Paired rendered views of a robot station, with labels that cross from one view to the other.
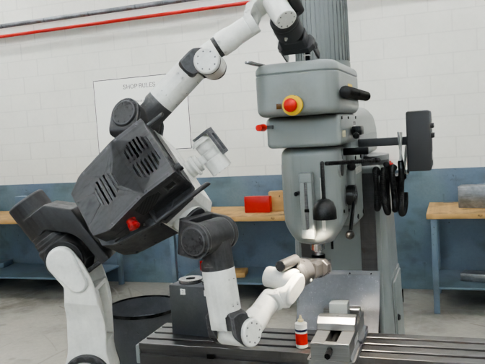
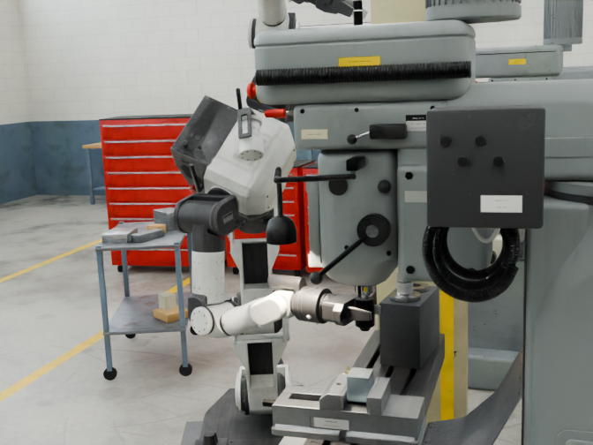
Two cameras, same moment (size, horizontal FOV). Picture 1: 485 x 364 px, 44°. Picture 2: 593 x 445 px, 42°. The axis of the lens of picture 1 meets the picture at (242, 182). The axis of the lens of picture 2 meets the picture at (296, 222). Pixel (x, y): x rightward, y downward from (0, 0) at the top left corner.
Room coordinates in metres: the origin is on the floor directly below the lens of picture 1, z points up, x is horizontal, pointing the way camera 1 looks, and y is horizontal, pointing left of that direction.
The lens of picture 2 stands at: (1.81, -2.00, 1.80)
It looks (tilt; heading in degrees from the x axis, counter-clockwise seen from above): 11 degrees down; 88
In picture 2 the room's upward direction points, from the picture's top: 2 degrees counter-clockwise
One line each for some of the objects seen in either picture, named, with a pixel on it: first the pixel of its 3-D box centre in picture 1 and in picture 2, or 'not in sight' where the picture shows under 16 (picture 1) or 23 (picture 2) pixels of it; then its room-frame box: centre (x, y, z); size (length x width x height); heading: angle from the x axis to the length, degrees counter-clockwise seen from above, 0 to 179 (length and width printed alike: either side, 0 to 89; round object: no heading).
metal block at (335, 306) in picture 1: (339, 310); (360, 384); (2.00, -0.30, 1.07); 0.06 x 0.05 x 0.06; 71
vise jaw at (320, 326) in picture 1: (337, 321); (337, 391); (1.95, -0.28, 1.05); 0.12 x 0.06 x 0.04; 71
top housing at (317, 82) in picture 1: (309, 91); (365, 64); (2.04, -0.24, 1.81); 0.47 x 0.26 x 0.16; 161
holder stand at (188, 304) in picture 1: (203, 305); (409, 321); (2.20, 0.17, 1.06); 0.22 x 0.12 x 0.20; 64
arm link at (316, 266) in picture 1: (305, 270); (331, 307); (1.95, -0.19, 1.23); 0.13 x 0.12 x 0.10; 56
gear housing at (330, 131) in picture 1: (314, 130); (379, 122); (2.06, -0.25, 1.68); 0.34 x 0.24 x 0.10; 161
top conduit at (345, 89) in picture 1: (355, 94); (359, 73); (2.01, -0.39, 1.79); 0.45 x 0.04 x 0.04; 161
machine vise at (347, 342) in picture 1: (338, 329); (349, 406); (1.97, -0.29, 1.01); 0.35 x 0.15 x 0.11; 161
